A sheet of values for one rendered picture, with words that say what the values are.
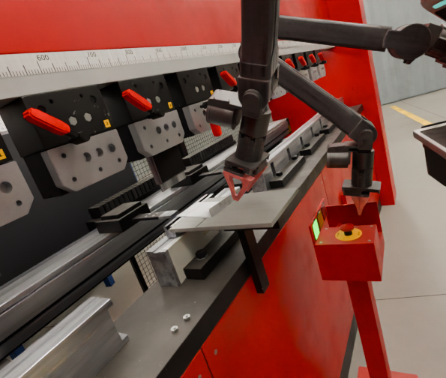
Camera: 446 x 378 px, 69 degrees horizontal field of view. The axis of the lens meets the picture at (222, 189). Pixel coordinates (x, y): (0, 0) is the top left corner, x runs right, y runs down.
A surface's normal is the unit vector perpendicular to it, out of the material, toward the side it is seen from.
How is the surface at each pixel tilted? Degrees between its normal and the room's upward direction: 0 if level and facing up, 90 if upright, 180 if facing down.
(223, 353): 90
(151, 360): 0
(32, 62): 90
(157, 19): 90
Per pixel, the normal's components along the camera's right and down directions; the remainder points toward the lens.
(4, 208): 0.83, -0.11
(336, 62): -0.47, 0.38
